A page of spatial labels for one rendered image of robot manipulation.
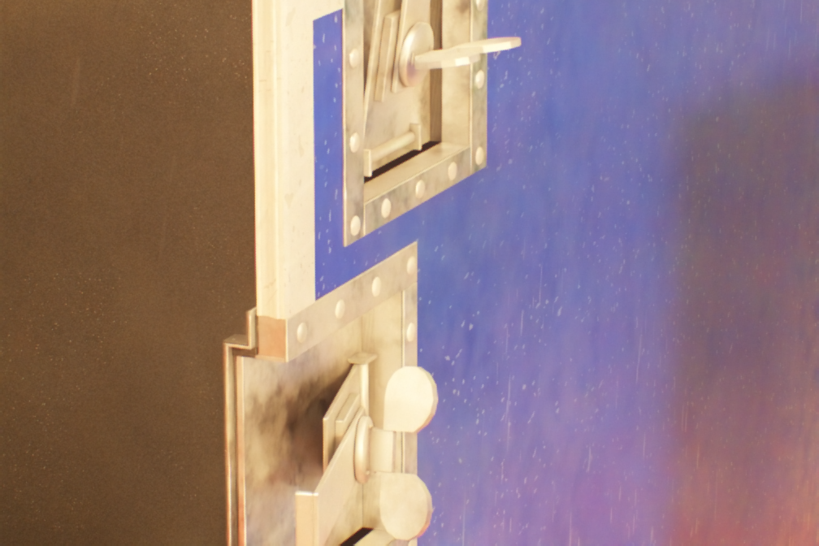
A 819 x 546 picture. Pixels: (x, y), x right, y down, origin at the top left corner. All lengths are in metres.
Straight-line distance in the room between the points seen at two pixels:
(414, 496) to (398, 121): 0.15
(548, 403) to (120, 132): 0.97
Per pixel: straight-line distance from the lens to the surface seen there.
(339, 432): 1.05
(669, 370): 1.40
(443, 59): 1.05
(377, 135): 1.09
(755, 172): 1.49
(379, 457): 1.07
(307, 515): 1.00
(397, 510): 1.06
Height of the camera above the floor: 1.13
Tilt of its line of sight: 16 degrees down
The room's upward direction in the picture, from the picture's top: straight up
